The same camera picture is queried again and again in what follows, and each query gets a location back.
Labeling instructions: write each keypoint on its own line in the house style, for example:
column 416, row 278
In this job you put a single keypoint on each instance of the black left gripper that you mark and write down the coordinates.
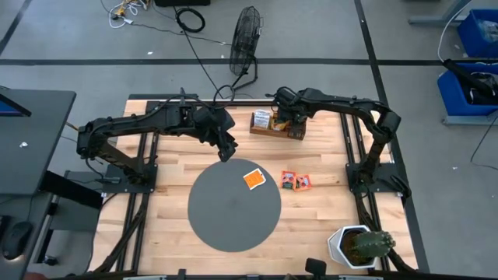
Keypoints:
column 214, row 124

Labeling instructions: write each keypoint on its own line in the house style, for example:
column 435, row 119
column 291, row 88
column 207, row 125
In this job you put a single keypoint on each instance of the round grey woven placemat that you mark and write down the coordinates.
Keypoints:
column 233, row 218

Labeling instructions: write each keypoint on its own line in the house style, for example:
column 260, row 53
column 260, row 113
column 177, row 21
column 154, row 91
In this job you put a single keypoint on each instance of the black desk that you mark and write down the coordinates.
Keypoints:
column 35, row 148

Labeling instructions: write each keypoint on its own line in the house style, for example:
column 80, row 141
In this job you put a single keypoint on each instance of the black floor fan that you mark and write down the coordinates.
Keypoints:
column 245, row 39

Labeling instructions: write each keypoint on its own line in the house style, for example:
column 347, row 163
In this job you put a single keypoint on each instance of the small white object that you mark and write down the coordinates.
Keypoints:
column 23, row 144

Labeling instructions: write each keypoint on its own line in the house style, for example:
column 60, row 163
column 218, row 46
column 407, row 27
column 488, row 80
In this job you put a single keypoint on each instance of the wooden tea organizer box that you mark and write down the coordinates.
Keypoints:
column 264, row 133

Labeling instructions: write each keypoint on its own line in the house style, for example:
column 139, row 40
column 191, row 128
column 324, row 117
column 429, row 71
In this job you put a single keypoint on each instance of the blue storage bin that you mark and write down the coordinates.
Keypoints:
column 472, row 39
column 451, row 97

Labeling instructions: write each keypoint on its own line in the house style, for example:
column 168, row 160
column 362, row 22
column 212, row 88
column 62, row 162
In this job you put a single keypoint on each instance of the yellow tea packet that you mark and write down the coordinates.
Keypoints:
column 281, row 125

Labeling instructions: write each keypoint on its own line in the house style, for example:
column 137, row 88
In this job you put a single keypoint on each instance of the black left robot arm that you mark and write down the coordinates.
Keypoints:
column 136, row 122

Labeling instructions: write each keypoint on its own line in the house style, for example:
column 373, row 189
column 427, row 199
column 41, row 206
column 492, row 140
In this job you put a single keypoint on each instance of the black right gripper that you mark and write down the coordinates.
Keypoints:
column 292, row 103

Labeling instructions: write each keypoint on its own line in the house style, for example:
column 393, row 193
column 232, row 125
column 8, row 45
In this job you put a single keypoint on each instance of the orange and green tea packet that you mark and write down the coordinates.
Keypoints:
column 288, row 179

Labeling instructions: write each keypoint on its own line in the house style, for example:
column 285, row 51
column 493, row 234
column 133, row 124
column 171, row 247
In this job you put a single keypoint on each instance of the monitor with blue screen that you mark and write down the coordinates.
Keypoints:
column 11, row 109

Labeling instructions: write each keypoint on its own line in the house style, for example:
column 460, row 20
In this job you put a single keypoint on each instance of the white angular plant pot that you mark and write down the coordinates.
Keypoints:
column 334, row 249

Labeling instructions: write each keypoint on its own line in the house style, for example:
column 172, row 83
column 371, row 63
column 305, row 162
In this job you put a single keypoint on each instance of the black computer mouse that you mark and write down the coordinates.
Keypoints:
column 17, row 239

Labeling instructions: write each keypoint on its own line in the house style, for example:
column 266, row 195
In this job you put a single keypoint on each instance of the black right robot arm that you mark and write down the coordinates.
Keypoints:
column 350, row 107

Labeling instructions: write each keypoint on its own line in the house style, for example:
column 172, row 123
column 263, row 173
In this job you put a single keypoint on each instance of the green cactus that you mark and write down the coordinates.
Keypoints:
column 373, row 245

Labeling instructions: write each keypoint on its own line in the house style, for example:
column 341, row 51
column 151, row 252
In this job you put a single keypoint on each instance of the black table clamp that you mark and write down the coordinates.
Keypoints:
column 181, row 274
column 316, row 267

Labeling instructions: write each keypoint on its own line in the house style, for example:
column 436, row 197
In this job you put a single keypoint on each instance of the black table frame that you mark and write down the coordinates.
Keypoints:
column 249, row 104

